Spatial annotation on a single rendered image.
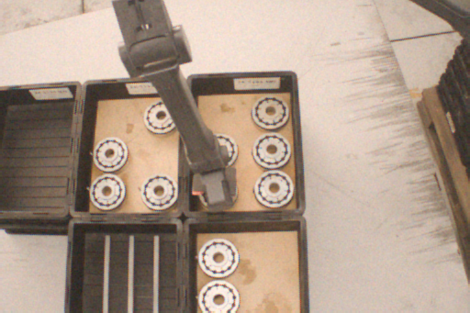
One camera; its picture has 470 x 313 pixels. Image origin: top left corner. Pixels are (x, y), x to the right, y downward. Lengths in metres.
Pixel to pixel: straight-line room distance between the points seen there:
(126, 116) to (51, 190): 0.31
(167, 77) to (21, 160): 0.83
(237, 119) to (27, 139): 0.63
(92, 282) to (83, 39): 0.87
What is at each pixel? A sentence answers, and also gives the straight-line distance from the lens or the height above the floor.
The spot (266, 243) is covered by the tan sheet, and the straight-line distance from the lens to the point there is 1.44.
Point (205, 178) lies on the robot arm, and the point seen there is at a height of 1.08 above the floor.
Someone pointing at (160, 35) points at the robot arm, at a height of 1.53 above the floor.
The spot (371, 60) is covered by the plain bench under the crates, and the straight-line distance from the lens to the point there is 1.83.
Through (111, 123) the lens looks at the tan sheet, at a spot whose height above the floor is 0.83.
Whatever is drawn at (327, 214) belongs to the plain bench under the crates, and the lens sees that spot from 1.60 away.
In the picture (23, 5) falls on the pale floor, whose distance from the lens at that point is 3.13.
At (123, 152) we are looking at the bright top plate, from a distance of 1.53.
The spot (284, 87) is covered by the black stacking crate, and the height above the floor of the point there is 0.86.
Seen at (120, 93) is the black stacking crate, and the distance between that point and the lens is 1.60.
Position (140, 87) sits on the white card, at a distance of 1.56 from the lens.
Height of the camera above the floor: 2.23
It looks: 67 degrees down
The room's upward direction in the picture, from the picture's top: 7 degrees counter-clockwise
